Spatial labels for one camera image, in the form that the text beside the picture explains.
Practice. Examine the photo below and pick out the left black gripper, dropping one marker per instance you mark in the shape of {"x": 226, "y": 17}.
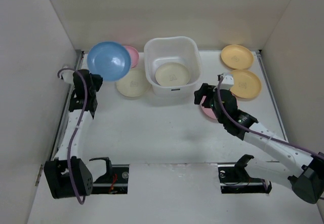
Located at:
{"x": 98, "y": 79}

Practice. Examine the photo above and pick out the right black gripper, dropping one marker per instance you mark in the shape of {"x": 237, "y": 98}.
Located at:
{"x": 203, "y": 94}

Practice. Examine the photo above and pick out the pink plate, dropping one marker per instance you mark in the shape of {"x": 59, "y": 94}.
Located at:
{"x": 207, "y": 111}
{"x": 132, "y": 57}

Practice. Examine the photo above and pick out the blue plate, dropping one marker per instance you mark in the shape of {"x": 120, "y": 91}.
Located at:
{"x": 110, "y": 60}

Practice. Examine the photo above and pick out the yellow plate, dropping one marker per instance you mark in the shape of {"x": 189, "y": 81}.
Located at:
{"x": 246, "y": 84}
{"x": 237, "y": 57}

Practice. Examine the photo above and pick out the cream plate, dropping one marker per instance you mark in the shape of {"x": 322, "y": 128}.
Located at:
{"x": 172, "y": 74}
{"x": 134, "y": 84}

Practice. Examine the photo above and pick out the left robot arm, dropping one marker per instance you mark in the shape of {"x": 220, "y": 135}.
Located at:
{"x": 67, "y": 174}

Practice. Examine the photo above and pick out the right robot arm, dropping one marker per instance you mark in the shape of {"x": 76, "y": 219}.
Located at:
{"x": 295, "y": 168}

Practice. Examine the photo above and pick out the white plastic bin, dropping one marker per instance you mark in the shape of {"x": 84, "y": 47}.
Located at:
{"x": 179, "y": 49}

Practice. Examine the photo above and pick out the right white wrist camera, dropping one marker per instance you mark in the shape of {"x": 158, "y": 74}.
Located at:
{"x": 226, "y": 81}

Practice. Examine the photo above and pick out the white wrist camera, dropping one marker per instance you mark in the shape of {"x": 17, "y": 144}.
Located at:
{"x": 66, "y": 74}
{"x": 226, "y": 81}

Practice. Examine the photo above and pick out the left aluminium rail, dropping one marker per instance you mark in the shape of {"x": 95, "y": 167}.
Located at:
{"x": 64, "y": 114}

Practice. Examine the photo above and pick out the aluminium rail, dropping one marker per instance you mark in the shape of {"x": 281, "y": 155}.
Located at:
{"x": 270, "y": 91}
{"x": 64, "y": 114}

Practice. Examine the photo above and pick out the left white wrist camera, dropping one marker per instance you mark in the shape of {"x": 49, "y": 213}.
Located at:
{"x": 66, "y": 74}

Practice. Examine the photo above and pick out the right aluminium rail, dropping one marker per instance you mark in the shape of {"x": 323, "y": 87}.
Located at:
{"x": 270, "y": 91}

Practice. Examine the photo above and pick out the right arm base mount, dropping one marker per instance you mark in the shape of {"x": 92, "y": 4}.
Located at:
{"x": 235, "y": 180}

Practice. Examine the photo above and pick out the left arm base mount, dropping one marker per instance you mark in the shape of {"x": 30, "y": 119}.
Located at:
{"x": 108, "y": 179}

